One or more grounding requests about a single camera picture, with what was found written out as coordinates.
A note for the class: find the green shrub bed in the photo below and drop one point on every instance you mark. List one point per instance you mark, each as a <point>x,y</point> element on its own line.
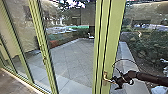
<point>150,45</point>

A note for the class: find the small outdoor chair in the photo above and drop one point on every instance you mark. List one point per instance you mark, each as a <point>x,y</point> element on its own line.
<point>90,35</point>

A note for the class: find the green framed glass door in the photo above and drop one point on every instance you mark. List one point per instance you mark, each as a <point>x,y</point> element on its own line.
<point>111,40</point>

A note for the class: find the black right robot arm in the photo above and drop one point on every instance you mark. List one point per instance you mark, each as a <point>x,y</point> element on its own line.
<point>151,78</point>

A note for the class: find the green framed glass wall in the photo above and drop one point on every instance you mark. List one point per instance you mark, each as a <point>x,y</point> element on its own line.
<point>41,50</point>

